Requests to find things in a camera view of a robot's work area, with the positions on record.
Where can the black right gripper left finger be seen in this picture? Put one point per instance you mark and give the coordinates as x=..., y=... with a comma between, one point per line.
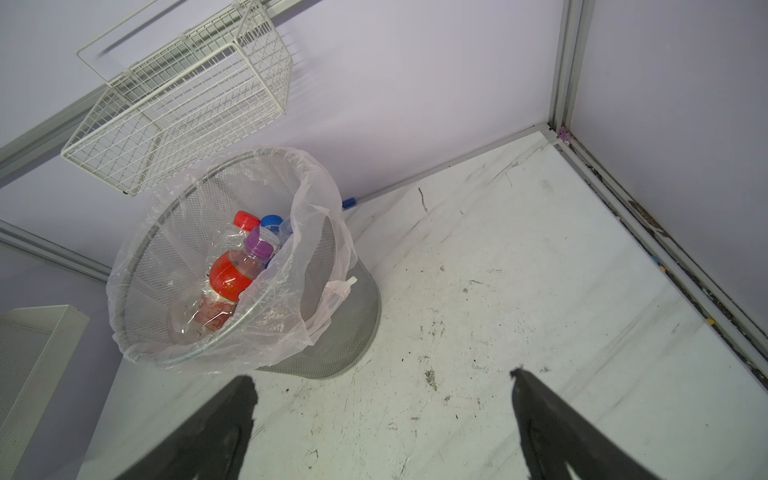
x=211, y=444

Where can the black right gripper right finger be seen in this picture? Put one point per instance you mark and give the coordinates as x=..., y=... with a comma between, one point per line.
x=559, y=443

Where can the red label bottle purple cap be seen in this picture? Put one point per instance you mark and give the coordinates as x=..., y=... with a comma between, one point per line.
x=230, y=275

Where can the large clear bottle light-blue label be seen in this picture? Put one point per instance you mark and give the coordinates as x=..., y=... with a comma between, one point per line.
x=276, y=231

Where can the grey mesh waste bin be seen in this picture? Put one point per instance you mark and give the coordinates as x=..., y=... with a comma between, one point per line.
x=353, y=326

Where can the clear plastic bin liner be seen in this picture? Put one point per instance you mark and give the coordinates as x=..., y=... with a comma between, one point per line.
x=165, y=259

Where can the lower white mesh shelf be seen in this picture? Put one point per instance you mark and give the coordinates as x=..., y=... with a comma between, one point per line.
x=37, y=344

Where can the white wire wall basket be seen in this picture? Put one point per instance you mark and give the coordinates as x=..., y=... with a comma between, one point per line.
x=216, y=84

